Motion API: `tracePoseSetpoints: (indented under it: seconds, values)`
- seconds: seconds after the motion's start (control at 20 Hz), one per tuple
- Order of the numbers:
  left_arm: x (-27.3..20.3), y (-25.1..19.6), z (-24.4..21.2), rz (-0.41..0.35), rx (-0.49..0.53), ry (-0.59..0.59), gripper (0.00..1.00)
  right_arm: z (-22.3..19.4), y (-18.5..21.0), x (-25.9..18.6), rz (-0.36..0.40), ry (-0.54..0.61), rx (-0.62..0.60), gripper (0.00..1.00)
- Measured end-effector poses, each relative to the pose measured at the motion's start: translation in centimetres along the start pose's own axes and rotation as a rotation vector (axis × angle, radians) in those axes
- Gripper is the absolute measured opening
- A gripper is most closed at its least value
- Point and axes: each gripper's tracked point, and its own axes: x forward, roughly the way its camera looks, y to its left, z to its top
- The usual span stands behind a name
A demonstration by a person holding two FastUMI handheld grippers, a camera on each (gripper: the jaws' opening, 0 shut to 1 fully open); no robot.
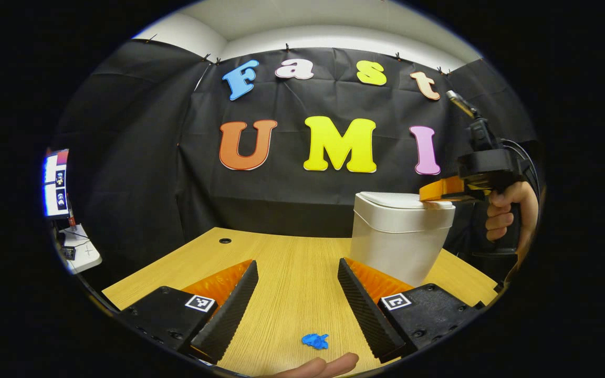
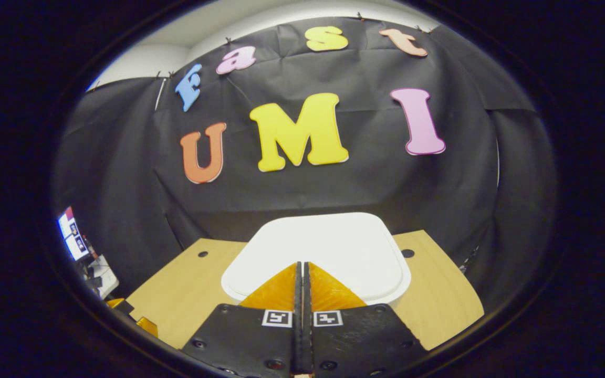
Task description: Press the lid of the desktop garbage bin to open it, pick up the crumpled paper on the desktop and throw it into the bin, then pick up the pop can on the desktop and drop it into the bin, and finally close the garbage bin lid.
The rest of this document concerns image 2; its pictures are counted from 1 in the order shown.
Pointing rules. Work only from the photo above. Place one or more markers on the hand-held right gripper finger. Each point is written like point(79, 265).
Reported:
point(308, 341)
point(298, 341)

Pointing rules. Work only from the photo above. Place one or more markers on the white side table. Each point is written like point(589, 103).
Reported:
point(105, 278)

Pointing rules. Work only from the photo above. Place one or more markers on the white desktop garbage bin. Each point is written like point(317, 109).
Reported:
point(329, 247)

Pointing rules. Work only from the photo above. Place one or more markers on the computer monitor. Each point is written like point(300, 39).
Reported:
point(72, 236)

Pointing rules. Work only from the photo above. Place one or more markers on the black backdrop cloth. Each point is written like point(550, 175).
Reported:
point(334, 189)

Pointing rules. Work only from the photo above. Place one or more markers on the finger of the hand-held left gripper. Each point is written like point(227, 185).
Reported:
point(148, 326)
point(115, 303)

